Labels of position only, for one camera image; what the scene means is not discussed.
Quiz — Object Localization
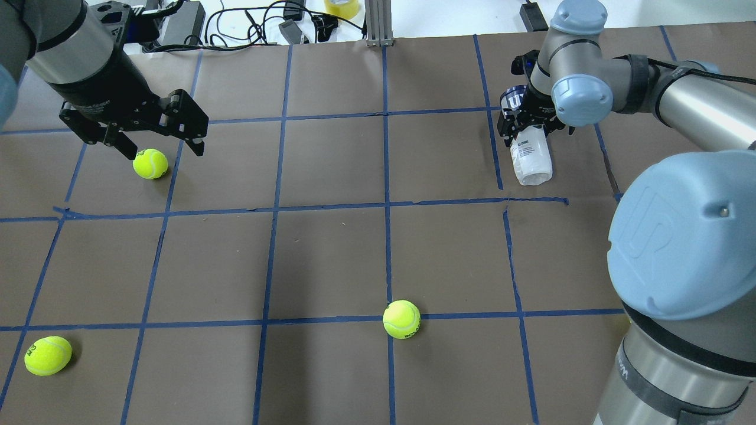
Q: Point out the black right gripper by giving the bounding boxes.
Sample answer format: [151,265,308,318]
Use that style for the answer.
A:
[497,50,575,147]

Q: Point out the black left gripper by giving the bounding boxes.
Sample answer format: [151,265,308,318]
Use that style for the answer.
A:
[50,53,210,161]

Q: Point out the white blue tennis ball can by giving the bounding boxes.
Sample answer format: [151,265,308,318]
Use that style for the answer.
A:
[497,84,553,186]

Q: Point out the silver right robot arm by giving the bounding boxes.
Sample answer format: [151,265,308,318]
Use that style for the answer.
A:
[497,1,755,424]

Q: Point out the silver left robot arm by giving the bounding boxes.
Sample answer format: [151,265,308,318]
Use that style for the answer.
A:
[1,1,210,161]

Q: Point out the yellow tennis ball middle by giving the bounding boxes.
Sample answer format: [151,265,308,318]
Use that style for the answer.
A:
[132,148,168,180]
[24,336,73,377]

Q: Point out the yellow tennis ball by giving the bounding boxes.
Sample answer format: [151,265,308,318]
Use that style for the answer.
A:
[132,148,168,180]
[382,299,421,339]
[24,336,73,377]

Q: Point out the yellow tennis ball upper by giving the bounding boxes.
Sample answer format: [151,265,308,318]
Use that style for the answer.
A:
[382,299,421,339]

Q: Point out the black small adapter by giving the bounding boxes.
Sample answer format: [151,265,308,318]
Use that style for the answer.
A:
[519,1,549,32]

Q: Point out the black power adapter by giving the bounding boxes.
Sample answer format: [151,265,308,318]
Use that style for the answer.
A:
[158,2,206,46]

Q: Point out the yellow tape roll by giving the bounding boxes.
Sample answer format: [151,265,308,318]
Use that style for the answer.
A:
[324,0,361,21]

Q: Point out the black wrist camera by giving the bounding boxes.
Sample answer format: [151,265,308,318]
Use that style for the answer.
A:
[87,1,159,48]

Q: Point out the aluminium frame post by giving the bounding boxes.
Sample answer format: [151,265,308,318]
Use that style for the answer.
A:
[364,0,395,47]

